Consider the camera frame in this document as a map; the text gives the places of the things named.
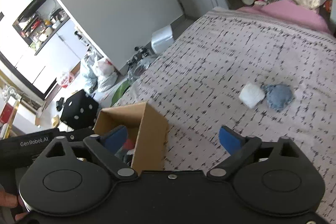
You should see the white soft pouch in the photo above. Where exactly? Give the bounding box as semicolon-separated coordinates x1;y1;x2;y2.
239;82;265;109

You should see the blue denim heart pillow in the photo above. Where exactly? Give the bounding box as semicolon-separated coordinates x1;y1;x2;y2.
262;83;294;112

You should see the blue Vinda tissue pack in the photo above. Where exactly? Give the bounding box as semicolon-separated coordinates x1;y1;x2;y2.
112;134;128;154

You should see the black fabric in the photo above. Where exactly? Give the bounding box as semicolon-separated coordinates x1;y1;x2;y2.
122;149;134;166

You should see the person's left hand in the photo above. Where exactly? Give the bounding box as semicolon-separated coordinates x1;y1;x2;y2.
0;185;28;224

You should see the black dice cushion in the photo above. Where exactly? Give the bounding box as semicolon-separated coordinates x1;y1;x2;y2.
60;90;100;130

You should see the open brown cardboard box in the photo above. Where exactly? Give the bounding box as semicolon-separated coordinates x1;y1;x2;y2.
93;102;169;173

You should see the green cartoon cushion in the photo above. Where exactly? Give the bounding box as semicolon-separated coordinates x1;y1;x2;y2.
111;79;131;106

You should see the light blue plastic bag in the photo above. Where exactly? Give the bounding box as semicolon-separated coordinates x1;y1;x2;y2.
80;52;98;94

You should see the black patterned white bed cover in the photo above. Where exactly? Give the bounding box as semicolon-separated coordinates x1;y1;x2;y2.
118;8;335;223

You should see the red white plastic bag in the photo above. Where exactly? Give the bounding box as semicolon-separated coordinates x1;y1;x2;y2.
56;72;74;88

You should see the clear plastic bag with items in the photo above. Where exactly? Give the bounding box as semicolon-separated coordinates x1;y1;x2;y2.
127;57;153;82

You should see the white small appliance box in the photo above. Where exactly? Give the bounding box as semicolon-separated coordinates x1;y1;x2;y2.
151;25;174;54

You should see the pink blanket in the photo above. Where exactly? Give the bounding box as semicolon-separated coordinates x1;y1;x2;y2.
237;0;331;34

